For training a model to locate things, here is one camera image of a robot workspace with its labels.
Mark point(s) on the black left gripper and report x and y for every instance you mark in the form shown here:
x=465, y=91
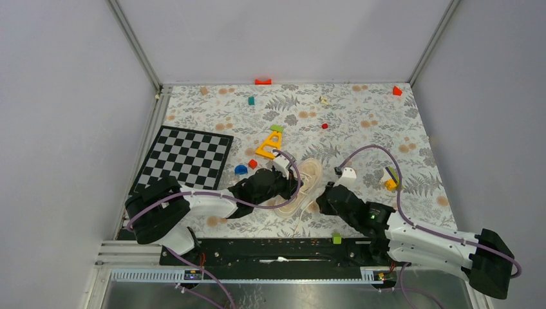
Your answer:
x=289, y=184

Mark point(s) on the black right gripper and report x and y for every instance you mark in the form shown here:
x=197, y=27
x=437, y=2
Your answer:
x=324, y=204

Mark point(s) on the beige sneaker with laces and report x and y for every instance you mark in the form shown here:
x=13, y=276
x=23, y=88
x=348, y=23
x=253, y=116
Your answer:
x=311, y=171

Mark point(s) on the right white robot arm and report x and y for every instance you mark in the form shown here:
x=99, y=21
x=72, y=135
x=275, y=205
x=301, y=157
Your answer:
x=483, y=259

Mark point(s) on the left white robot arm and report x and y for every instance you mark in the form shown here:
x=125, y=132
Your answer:
x=155, y=215

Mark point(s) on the red cube block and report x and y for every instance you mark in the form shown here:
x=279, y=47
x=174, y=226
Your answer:
x=253, y=164

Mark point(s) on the blue toy piece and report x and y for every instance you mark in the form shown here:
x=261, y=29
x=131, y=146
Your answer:
x=240, y=170

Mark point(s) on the lime green cube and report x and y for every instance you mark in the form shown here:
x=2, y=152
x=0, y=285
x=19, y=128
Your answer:
x=336, y=238

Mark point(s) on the black white checkerboard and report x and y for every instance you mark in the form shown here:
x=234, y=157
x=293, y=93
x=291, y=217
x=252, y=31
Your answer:
x=195, y=158

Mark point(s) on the floral patterned table mat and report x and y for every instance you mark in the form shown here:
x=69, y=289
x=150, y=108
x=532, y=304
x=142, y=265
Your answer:
x=369, y=129

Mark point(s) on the orange arch block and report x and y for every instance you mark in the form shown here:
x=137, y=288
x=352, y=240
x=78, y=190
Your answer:
x=263, y=82

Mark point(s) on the red wedge block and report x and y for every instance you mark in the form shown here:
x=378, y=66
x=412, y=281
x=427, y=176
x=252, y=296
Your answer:
x=397, y=91

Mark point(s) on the yellow triangular toy frame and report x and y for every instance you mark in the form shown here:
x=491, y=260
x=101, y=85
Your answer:
x=272, y=142

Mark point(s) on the green block on frame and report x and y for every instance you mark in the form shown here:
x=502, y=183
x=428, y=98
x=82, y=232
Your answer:
x=277, y=128

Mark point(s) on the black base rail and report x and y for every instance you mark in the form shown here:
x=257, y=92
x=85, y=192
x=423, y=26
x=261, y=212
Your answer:
x=291, y=253

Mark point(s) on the white slotted cable duct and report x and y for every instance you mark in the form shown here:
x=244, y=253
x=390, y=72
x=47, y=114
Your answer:
x=266, y=275

